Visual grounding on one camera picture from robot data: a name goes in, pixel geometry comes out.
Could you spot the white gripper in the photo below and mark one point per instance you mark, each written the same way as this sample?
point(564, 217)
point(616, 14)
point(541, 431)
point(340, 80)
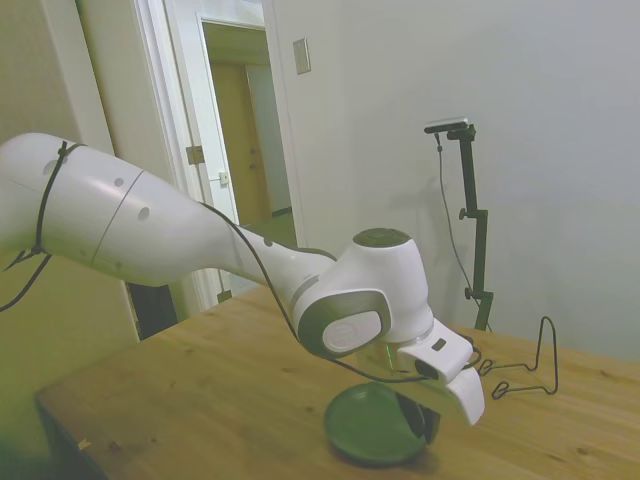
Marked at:
point(465, 400)

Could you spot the dark green round plate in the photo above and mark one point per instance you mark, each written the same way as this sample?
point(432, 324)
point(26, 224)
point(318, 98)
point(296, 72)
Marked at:
point(365, 425)

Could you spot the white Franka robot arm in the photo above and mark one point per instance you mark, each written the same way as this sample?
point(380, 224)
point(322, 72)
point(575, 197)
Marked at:
point(150, 225)

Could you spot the brown wooden door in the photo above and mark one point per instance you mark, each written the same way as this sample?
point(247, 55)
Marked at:
point(240, 150)

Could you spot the metal door hinge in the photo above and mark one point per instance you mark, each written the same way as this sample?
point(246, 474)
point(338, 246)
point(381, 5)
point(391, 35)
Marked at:
point(194, 154)

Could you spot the beige closet door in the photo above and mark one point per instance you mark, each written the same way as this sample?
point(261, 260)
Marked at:
point(50, 75)

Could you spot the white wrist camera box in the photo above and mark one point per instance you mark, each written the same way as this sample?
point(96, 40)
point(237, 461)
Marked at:
point(440, 365)

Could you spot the grey exterior camera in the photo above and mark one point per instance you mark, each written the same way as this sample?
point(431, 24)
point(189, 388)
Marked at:
point(447, 125)

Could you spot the white door frame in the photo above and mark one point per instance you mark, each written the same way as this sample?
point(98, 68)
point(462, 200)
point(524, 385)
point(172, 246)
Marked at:
point(285, 150)

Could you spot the grey wall switch plate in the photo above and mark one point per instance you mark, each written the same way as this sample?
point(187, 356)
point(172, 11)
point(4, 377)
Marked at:
point(301, 56)

